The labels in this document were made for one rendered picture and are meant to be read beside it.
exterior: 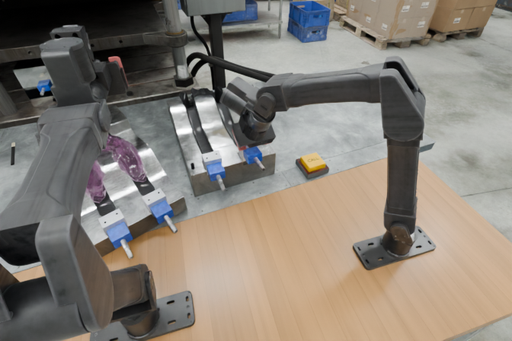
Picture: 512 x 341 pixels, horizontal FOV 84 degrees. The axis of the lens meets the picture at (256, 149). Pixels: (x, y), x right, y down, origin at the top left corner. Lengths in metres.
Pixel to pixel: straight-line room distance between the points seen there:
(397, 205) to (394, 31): 3.94
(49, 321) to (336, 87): 0.50
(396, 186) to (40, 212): 0.58
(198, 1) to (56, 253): 1.34
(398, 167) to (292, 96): 0.25
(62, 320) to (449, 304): 0.71
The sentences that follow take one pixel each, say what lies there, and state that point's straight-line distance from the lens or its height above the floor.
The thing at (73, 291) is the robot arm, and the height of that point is 1.19.
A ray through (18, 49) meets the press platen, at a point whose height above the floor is 1.03.
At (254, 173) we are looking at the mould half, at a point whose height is 0.83.
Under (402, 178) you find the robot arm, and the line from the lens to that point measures 0.63.
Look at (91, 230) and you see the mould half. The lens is 0.82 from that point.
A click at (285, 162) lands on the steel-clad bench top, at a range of 0.96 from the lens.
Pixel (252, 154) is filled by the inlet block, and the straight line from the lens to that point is 0.78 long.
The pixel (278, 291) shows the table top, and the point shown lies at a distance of 0.71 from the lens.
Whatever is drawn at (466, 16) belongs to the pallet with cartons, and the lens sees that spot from 5.39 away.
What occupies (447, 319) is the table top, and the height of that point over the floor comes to 0.80.
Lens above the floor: 1.44
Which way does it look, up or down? 40 degrees down
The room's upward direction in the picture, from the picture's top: straight up
